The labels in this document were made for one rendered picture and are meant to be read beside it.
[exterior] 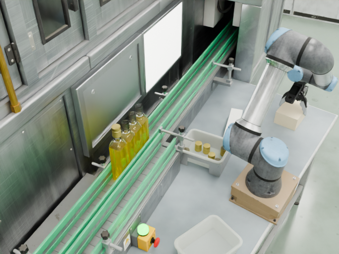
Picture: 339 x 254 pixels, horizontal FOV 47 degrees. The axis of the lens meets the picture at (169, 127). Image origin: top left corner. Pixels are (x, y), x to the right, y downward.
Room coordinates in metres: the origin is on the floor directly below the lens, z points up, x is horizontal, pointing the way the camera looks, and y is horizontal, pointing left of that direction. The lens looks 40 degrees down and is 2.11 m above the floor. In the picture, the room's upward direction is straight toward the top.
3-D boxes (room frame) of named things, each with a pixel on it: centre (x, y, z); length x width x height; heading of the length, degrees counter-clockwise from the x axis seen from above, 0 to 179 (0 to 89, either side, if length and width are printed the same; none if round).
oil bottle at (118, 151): (1.12, 0.20, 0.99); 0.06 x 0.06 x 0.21; 63
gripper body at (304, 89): (1.69, -0.68, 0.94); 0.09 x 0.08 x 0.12; 144
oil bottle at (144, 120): (1.28, 0.12, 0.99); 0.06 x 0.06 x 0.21; 64
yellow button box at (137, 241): (0.89, 0.10, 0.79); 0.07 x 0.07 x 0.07; 64
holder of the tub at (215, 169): (1.37, -0.15, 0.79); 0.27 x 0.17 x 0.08; 64
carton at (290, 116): (1.67, -0.66, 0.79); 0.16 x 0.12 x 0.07; 144
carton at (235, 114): (1.56, -0.33, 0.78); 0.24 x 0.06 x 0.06; 163
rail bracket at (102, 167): (1.11, 0.29, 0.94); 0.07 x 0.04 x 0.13; 64
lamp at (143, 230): (0.89, 0.10, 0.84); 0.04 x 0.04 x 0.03
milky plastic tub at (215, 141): (1.36, -0.17, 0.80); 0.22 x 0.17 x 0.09; 64
